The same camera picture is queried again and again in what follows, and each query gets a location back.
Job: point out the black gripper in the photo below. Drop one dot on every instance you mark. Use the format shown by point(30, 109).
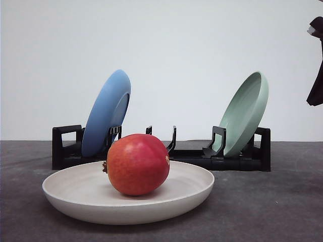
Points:
point(316, 94)

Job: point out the red pomegranate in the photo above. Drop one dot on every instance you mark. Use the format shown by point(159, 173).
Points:
point(137, 165)

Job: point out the white plate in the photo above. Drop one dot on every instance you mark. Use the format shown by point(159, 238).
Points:
point(86, 193)

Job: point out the green plate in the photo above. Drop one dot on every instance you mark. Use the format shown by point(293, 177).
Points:
point(244, 115)

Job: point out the blue plate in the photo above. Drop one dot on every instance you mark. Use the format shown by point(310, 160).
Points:
point(109, 110)

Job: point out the black dish rack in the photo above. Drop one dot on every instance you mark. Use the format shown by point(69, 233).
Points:
point(251, 154)

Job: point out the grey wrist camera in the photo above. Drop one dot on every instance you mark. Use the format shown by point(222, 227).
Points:
point(310, 30)

